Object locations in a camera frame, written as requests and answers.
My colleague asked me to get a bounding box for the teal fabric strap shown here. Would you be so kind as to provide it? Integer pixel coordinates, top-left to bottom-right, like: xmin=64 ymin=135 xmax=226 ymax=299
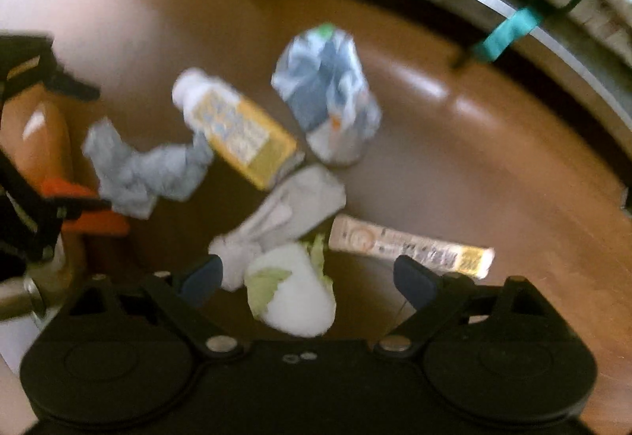
xmin=471 ymin=5 xmax=544 ymax=63

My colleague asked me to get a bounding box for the grey blue crumpled paper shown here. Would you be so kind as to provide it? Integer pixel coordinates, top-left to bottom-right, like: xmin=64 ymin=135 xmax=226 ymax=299
xmin=83 ymin=119 xmax=215 ymax=218

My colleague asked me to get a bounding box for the long beige snack wrapper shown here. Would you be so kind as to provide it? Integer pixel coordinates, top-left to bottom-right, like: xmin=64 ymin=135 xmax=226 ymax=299
xmin=328 ymin=214 xmax=495 ymax=280

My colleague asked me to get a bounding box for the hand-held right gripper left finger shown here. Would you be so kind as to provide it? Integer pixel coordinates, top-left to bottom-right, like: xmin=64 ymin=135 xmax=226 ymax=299
xmin=64 ymin=254 xmax=245 ymax=359

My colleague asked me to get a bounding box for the white bottle yellow label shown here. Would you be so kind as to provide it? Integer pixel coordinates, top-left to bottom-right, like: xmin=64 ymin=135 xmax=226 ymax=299
xmin=173 ymin=68 xmax=304 ymax=191

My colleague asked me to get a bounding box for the orange brown wrapper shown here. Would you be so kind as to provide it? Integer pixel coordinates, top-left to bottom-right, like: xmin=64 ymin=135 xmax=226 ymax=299
xmin=0 ymin=84 xmax=130 ymax=238

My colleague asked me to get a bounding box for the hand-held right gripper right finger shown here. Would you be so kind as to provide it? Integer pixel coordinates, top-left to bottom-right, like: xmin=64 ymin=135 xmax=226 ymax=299
xmin=375 ymin=256 xmax=568 ymax=361

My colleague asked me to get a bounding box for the white grey plastic bag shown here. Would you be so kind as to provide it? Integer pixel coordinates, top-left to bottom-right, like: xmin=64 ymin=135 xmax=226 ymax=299
xmin=271 ymin=25 xmax=383 ymax=166

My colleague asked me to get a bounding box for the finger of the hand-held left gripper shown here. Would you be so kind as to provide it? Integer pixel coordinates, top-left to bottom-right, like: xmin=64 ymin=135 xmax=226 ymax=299
xmin=0 ymin=34 xmax=102 ymax=102
xmin=0 ymin=158 xmax=113 ymax=264

